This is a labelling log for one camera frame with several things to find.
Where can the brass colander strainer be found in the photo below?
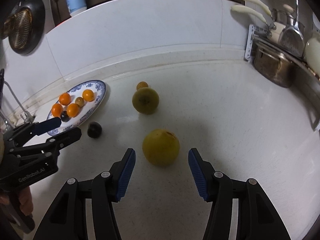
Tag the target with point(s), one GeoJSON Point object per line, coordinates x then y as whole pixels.
{"type": "Point", "coordinates": [17, 28]}

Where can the small brown fruit back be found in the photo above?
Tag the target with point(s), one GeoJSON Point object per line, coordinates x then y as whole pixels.
{"type": "Point", "coordinates": [142, 84]}

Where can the large yellow pear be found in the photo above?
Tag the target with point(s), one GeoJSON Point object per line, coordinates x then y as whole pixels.
{"type": "Point", "coordinates": [161, 147]}

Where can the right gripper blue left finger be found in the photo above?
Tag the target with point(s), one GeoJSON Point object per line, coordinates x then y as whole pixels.
{"type": "Point", "coordinates": [66, 216]}

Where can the metal skimmer ladle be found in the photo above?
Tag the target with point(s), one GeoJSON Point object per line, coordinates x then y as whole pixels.
{"type": "Point", "coordinates": [291, 38]}

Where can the dark plum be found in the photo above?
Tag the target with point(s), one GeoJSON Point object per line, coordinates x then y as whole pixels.
{"type": "Point", "coordinates": [94, 130]}
{"type": "Point", "coordinates": [64, 116]}

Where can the small orange mandarin back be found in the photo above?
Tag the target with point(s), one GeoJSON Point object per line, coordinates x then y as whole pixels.
{"type": "Point", "coordinates": [73, 110]}

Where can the white dish rack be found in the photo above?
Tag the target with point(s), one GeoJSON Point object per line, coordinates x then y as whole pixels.
{"type": "Point", "coordinates": [306, 79]}

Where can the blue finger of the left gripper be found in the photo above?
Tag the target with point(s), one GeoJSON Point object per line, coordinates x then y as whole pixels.
{"type": "Point", "coordinates": [25, 132]}

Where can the blue white porcelain plate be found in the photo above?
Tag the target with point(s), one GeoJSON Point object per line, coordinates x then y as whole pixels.
{"type": "Point", "coordinates": [98, 87]}

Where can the white ceramic jug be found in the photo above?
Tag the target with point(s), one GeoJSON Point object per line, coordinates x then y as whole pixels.
{"type": "Point", "coordinates": [312, 52]}

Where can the person left hand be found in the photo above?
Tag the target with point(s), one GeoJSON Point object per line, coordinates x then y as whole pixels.
{"type": "Point", "coordinates": [25, 199]}

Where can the stainless steel pot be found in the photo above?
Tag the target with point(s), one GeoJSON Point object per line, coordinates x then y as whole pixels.
{"type": "Point", "coordinates": [274, 65]}

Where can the tall chrome kitchen faucet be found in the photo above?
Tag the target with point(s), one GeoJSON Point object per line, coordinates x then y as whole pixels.
{"type": "Point", "coordinates": [8, 125]}

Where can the black frying pan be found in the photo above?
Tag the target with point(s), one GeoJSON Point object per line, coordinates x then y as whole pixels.
{"type": "Point", "coordinates": [38, 13]}

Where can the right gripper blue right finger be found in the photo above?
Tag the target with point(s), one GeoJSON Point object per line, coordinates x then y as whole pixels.
{"type": "Point", "coordinates": [257, 216]}

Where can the brown kiwi fruit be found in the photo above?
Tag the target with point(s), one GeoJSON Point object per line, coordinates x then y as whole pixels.
{"type": "Point", "coordinates": [80, 102]}

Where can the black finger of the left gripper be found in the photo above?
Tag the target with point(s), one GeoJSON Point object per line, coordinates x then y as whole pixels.
{"type": "Point", "coordinates": [52, 144]}

